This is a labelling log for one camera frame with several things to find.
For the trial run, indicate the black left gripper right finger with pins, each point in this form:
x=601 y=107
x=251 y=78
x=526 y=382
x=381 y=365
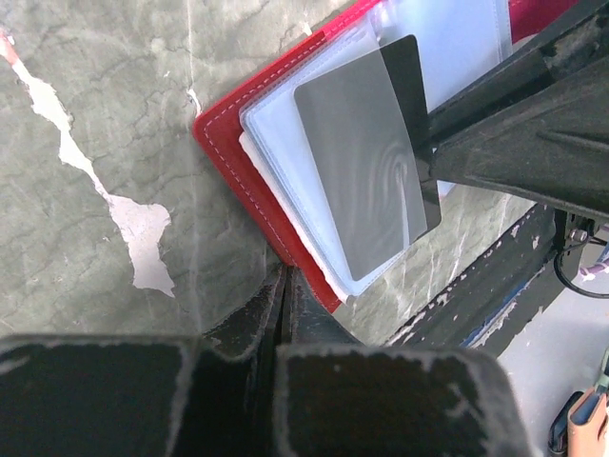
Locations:
x=337 y=397

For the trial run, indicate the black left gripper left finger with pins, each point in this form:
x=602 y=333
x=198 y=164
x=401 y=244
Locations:
x=152 y=395

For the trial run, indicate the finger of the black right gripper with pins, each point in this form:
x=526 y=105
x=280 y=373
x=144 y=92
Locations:
x=536 y=126

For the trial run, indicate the red card holder wallet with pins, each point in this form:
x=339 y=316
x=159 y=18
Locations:
x=254 y=138

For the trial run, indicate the tan leather tool pouch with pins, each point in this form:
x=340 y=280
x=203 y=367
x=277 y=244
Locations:
x=580 y=428

